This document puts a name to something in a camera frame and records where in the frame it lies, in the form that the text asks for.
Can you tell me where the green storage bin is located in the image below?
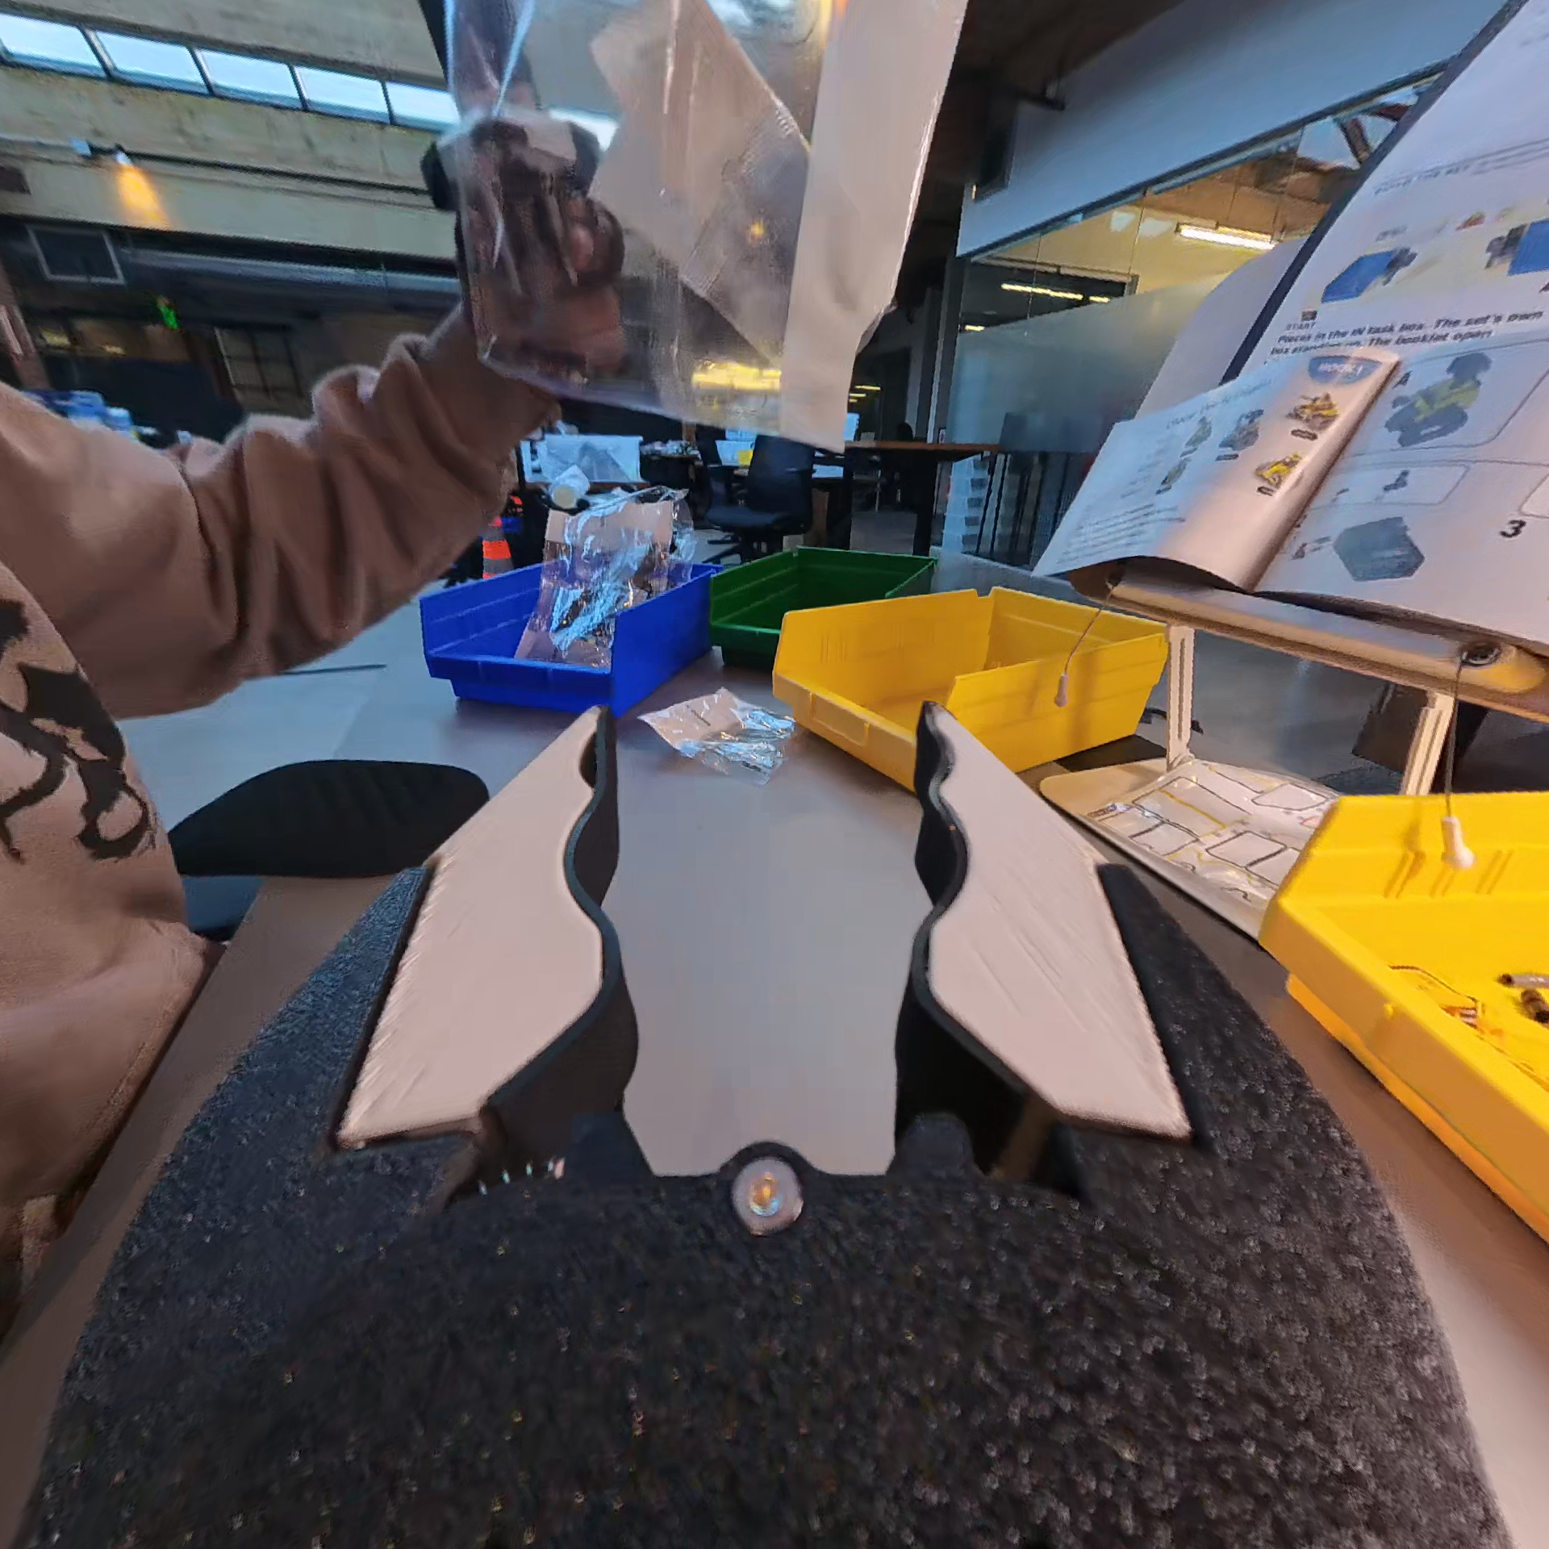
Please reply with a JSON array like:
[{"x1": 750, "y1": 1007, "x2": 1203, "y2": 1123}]
[{"x1": 707, "y1": 548, "x2": 940, "y2": 675}]

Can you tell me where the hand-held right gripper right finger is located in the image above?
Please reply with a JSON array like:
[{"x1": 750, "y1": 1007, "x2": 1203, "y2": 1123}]
[{"x1": 901, "y1": 702, "x2": 1192, "y2": 1180}]

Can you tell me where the black office chair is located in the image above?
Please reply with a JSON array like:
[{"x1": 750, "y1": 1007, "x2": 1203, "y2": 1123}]
[{"x1": 715, "y1": 437, "x2": 823, "y2": 562}]

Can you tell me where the beige booklet stand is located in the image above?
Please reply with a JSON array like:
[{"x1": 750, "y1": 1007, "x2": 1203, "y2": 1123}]
[{"x1": 1065, "y1": 230, "x2": 1549, "y2": 872}]

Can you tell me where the yellow bin with bricks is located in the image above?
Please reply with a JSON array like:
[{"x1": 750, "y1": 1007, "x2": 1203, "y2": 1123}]
[{"x1": 1259, "y1": 793, "x2": 1549, "y2": 1241}]

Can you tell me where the blue storage bin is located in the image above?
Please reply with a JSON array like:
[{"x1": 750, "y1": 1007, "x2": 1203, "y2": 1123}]
[{"x1": 418, "y1": 562, "x2": 716, "y2": 717}]

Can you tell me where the yellow storage bin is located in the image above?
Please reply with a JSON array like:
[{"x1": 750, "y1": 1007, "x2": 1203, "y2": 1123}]
[{"x1": 772, "y1": 586, "x2": 1172, "y2": 793}]

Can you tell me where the small clear bag white label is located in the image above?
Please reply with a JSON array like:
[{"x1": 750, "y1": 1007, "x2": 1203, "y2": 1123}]
[{"x1": 639, "y1": 688, "x2": 799, "y2": 776}]

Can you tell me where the grey desk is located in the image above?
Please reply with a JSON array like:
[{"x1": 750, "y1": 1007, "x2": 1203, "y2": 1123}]
[{"x1": 0, "y1": 607, "x2": 1549, "y2": 1549}]

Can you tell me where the instruction booklet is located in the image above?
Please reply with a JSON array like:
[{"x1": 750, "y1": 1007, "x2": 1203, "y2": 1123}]
[{"x1": 1035, "y1": 0, "x2": 1549, "y2": 655}]

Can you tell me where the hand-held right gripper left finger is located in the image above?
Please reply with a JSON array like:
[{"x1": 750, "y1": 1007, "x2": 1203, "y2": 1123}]
[{"x1": 338, "y1": 710, "x2": 635, "y2": 1158}]

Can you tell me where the white printed sheet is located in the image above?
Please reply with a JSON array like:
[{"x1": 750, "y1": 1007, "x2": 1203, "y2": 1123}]
[{"x1": 1035, "y1": 756, "x2": 1336, "y2": 939}]

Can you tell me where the person's left forearm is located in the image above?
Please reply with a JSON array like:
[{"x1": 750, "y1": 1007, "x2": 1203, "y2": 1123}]
[{"x1": 0, "y1": 310, "x2": 569, "y2": 728}]

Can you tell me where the wooden top background desk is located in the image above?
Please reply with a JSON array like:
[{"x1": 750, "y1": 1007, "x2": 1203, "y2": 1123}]
[{"x1": 834, "y1": 437, "x2": 1023, "y2": 562}]

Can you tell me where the person's left hand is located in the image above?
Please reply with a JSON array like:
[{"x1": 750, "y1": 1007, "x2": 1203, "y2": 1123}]
[{"x1": 460, "y1": 201, "x2": 630, "y2": 395}]

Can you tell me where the large clear bag white label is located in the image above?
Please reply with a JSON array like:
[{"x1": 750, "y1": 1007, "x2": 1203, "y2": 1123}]
[{"x1": 444, "y1": 0, "x2": 969, "y2": 454}]

